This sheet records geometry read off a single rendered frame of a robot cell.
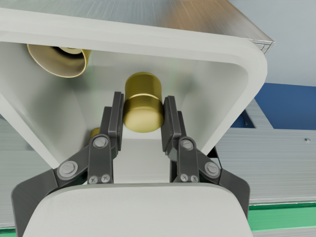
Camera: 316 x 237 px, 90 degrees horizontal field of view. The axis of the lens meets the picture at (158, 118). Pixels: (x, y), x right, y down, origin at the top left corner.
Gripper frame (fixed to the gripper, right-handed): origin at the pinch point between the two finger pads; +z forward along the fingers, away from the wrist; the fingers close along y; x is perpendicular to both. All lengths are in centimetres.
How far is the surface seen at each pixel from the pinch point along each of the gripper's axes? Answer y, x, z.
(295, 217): 22.3, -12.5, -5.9
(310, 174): 27.2, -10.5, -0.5
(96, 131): -6.1, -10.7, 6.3
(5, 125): -45, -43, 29
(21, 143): -37, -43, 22
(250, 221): 15.4, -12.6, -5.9
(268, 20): 25.0, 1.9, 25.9
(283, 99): 36.7, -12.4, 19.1
